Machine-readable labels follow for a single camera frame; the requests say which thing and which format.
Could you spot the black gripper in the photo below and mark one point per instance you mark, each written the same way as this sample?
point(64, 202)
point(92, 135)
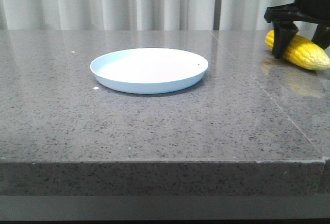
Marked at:
point(284, 16)

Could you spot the yellow corn cob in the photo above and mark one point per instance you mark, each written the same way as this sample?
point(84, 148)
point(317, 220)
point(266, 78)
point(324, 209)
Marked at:
point(306, 54)

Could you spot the light blue round plate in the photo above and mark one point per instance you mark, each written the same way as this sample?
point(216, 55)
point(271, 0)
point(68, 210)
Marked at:
point(149, 70)

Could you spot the grey pleated curtain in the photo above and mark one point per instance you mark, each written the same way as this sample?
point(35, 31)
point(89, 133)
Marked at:
point(136, 14)

